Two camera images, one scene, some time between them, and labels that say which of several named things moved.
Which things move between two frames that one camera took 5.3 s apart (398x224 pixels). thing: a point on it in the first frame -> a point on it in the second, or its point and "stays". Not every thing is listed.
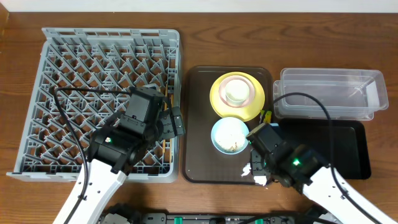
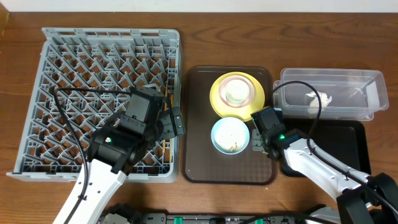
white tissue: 262,180 -> 314,107
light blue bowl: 229,134 stays
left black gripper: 165,116 stays
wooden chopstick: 165,107 stays
